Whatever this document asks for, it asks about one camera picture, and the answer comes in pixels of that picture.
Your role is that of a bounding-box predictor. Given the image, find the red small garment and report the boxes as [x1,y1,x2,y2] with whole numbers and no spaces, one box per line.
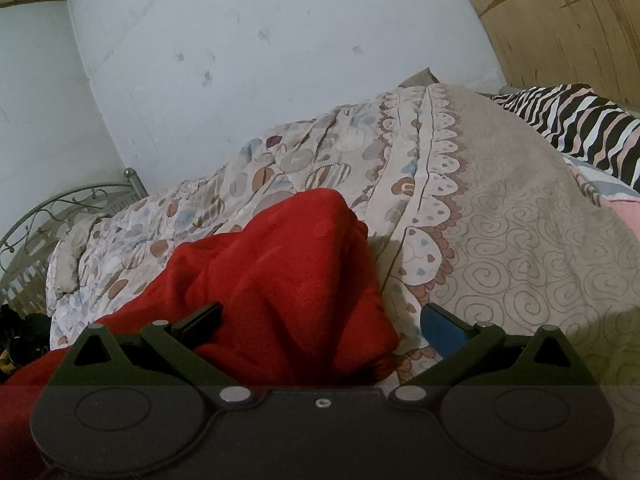
[0,187,401,480]

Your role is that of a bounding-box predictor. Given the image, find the metal scrollwork bed frame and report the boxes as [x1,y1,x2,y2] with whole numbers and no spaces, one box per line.
[0,167,151,317]

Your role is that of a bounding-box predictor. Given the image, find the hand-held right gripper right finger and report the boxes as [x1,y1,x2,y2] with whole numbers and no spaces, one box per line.
[419,302,585,405]

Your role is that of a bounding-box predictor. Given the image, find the pink and grey cloth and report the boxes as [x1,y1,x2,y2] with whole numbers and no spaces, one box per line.
[562,155,640,243]

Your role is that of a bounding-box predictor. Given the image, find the brown wooden board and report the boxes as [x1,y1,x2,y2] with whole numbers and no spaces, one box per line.
[450,0,640,106]

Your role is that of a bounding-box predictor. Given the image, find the pebble print quilt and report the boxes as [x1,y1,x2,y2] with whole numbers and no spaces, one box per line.
[45,82,640,386]

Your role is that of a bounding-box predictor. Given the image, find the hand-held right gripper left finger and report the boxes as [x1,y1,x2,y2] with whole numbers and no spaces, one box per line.
[59,301,253,406]

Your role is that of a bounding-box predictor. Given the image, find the dark cloth pile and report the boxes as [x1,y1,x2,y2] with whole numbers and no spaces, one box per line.
[0,302,55,386]

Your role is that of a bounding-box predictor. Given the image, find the zebra striped pillow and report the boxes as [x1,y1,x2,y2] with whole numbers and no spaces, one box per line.
[492,82,640,183]

